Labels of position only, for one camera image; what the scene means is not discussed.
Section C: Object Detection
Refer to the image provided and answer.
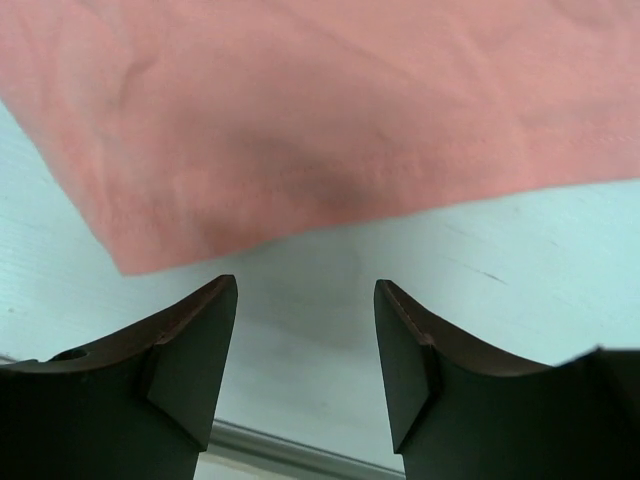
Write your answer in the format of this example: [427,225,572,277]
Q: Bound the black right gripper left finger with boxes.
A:
[1,275,237,480]

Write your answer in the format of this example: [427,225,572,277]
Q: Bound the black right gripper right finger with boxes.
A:
[374,280,639,479]

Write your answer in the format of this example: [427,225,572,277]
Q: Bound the pink t shirt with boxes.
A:
[1,1,639,274]

